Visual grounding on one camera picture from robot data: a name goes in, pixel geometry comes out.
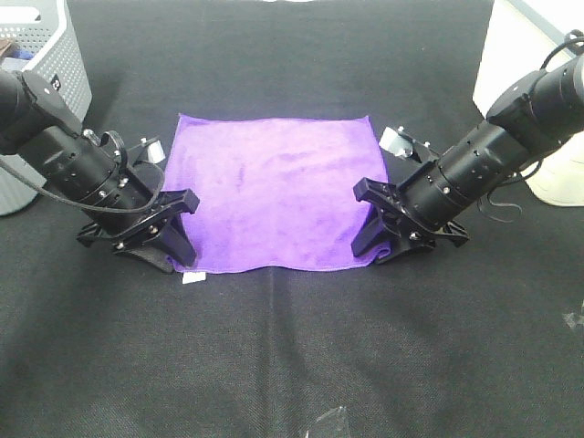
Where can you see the purple microfiber towel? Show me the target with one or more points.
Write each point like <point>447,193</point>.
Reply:
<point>274,192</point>

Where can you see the clear tape piece bottom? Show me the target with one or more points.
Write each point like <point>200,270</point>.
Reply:
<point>331,424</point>

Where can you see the white plastic storage bin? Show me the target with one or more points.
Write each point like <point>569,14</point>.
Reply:
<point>519,36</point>

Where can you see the clear tape piece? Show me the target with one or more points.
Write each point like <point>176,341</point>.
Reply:
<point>573,320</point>
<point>331,424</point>

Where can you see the black table cloth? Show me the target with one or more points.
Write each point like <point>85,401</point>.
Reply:
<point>460,342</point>

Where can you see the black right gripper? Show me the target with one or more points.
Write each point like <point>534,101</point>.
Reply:
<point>388,223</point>

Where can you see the clothes inside grey basket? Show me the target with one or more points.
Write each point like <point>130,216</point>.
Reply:
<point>10,49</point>

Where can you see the grey perforated laundry basket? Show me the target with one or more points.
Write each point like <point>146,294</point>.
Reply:
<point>68,68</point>

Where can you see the clear tape piece right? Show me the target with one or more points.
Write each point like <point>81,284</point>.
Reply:
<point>573,320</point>

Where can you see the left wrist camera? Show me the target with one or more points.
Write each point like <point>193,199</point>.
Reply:
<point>152,150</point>

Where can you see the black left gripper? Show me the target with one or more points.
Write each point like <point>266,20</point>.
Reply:
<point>161,225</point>

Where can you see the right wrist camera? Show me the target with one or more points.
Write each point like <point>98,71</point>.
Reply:
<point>400,144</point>

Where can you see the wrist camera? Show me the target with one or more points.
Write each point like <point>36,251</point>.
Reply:
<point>152,150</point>
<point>400,144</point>

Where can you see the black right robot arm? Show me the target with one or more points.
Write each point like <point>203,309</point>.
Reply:
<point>531,120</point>

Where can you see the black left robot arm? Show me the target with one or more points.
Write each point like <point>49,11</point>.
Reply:
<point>120,189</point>

